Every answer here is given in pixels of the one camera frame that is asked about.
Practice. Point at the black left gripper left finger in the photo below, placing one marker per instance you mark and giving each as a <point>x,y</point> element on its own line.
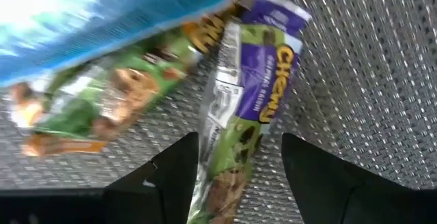
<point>153,190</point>

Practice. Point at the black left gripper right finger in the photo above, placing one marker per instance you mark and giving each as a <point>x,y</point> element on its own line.
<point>324,190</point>

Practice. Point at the purple-label Chewy granola bar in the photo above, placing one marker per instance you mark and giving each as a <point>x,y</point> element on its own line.
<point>259,80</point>

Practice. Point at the orange-label Chewy granola bar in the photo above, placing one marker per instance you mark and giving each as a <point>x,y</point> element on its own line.
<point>102,108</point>

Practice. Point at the bright blue wrapper granola bar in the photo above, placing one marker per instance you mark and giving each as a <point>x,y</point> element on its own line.
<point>119,19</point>

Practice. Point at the gray woven placemat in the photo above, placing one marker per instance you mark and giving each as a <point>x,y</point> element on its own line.
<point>375,80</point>

